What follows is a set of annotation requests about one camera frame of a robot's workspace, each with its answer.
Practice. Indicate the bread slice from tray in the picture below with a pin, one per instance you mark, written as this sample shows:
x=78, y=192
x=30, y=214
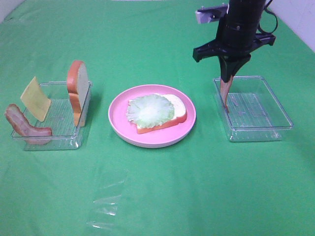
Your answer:
x=179, y=117

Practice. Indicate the ham strip from tray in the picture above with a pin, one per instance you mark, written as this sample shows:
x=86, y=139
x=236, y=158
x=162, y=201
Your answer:
x=224, y=90

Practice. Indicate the clear plastic bag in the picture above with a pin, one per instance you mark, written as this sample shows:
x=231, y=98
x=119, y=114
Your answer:
x=105, y=202

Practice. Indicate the bacon strip from tray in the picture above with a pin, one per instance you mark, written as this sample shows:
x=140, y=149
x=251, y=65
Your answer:
x=22, y=126

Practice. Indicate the green tablecloth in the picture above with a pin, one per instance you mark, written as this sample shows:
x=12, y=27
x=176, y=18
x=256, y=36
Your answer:
x=204, y=185

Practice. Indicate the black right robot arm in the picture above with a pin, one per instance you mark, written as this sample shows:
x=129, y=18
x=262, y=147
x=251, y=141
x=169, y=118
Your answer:
x=238, y=34

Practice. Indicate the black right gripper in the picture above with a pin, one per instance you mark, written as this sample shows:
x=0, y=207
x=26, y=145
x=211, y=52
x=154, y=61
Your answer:
x=217, y=48

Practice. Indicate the yellow cheese slice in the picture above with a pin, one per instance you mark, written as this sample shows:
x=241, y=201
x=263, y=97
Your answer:
x=35, y=100

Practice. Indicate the right clear plastic tray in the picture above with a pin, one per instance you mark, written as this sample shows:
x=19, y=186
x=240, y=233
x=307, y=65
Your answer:
x=252, y=112

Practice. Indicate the bread slice in left tray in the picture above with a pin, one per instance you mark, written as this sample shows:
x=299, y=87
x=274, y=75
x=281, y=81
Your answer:
x=77, y=87

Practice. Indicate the green lettuce leaf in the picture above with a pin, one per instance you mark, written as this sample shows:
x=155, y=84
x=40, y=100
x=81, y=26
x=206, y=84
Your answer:
x=150, y=110

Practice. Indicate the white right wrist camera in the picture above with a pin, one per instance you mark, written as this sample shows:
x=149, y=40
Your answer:
x=211, y=14

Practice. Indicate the pink round plate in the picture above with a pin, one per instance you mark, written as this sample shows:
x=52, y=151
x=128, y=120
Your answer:
x=155, y=139

